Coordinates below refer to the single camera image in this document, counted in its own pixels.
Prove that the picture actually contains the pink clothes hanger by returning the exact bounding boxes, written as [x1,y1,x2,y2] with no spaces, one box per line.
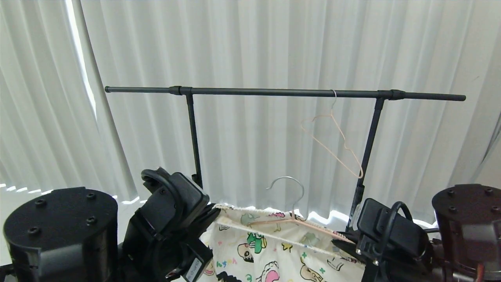
[301,90,364,179]
[247,176,356,245]

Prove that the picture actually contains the cream printed garment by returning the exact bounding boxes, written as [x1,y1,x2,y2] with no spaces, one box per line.
[200,204,366,282]

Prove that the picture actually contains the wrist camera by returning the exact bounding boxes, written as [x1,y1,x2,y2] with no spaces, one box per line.
[139,168,211,241]
[354,199,429,259]

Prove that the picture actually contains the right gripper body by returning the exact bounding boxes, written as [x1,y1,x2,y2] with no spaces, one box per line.
[354,235,435,282]

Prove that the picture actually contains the white curtain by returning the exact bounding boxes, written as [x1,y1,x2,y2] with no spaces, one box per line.
[0,0,501,224]

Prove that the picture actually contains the black clothes rack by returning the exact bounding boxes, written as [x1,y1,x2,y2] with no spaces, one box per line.
[105,86,466,231]

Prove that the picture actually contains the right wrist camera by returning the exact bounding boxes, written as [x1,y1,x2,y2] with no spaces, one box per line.
[354,199,429,259]

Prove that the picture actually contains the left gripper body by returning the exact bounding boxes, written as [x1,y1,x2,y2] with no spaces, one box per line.
[119,208,214,282]

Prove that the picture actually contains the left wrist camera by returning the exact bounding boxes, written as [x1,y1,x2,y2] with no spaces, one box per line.
[139,168,211,241]

